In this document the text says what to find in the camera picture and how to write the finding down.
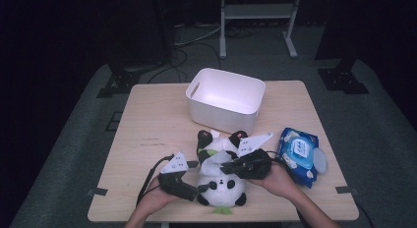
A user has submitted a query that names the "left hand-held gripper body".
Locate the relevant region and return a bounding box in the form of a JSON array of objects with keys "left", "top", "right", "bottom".
[{"left": 157, "top": 151, "right": 200, "bottom": 202}]

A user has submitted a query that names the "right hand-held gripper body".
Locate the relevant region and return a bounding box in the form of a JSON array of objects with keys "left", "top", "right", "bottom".
[{"left": 229, "top": 133, "right": 273, "bottom": 181}]

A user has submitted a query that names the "white wet wipe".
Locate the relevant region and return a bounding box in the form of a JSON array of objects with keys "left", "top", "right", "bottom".
[{"left": 200, "top": 149, "right": 238, "bottom": 177}]

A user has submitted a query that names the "panda plush toy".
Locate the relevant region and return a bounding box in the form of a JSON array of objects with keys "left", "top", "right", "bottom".
[{"left": 195, "top": 129, "right": 249, "bottom": 216}]

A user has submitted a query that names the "blue wet wipes pack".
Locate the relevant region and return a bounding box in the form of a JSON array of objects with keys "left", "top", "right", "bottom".
[{"left": 276, "top": 127, "right": 328, "bottom": 189}]

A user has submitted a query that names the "person's left hand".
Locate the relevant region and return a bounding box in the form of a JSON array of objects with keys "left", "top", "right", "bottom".
[{"left": 139, "top": 175, "right": 185, "bottom": 213}]

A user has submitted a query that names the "person's right hand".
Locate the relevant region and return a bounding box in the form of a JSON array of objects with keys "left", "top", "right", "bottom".
[{"left": 247, "top": 162, "right": 297, "bottom": 200}]

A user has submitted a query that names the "white plastic storage bin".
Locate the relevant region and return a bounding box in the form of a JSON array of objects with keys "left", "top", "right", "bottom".
[{"left": 185, "top": 67, "right": 267, "bottom": 137}]

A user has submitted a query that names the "grey tape strip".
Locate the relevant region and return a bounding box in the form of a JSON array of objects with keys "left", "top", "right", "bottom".
[
  {"left": 87, "top": 187, "right": 109, "bottom": 198},
  {"left": 335, "top": 185, "right": 359, "bottom": 195}
]

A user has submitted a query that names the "black tape square outline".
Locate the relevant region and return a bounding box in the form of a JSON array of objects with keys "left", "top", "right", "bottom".
[{"left": 104, "top": 111, "right": 124, "bottom": 133}]

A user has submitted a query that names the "black stand base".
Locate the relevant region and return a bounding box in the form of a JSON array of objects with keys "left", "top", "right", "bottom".
[
  {"left": 317, "top": 59, "right": 371, "bottom": 95},
  {"left": 96, "top": 64, "right": 143, "bottom": 99}
]

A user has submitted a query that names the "white metal stand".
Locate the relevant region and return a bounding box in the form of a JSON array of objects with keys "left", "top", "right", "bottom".
[{"left": 219, "top": 0, "right": 303, "bottom": 60}]

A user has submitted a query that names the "bundle of floor cables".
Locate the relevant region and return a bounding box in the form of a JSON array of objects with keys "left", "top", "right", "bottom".
[{"left": 147, "top": 22, "right": 224, "bottom": 85}]

